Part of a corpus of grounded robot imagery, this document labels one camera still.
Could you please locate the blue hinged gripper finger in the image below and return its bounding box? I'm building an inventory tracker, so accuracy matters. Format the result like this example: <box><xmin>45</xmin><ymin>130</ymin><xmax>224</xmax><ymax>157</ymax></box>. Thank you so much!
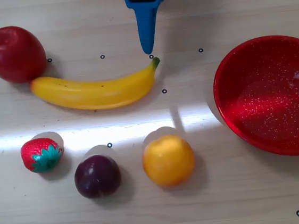
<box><xmin>123</xmin><ymin>0</ymin><xmax>172</xmax><ymax>57</ymax></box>

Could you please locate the yellow toy banana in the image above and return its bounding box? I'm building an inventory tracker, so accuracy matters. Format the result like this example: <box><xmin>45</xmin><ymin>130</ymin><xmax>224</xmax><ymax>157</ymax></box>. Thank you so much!
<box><xmin>28</xmin><ymin>56</ymin><xmax>165</xmax><ymax>117</ymax></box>

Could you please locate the red speckled bowl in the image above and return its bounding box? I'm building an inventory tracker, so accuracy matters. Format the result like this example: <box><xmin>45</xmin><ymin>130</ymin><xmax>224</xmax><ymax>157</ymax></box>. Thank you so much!
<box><xmin>208</xmin><ymin>32</ymin><xmax>299</xmax><ymax>164</ymax></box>

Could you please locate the red toy apple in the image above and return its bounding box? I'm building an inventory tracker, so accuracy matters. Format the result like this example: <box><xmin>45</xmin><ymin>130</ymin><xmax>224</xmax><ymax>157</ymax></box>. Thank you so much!
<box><xmin>0</xmin><ymin>22</ymin><xmax>49</xmax><ymax>86</ymax></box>

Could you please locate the orange yellow toy peach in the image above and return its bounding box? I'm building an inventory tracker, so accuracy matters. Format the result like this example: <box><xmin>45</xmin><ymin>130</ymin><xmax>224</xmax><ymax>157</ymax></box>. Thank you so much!
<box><xmin>139</xmin><ymin>132</ymin><xmax>198</xmax><ymax>190</ymax></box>

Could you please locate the dark purple toy plum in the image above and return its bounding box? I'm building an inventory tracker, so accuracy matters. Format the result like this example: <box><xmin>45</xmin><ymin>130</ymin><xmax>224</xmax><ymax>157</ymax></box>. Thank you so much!
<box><xmin>71</xmin><ymin>152</ymin><xmax>123</xmax><ymax>201</ymax></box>

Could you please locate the red toy strawberry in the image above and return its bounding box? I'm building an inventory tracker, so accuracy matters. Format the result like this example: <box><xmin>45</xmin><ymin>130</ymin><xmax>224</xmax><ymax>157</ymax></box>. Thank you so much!
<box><xmin>19</xmin><ymin>135</ymin><xmax>65</xmax><ymax>175</ymax></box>

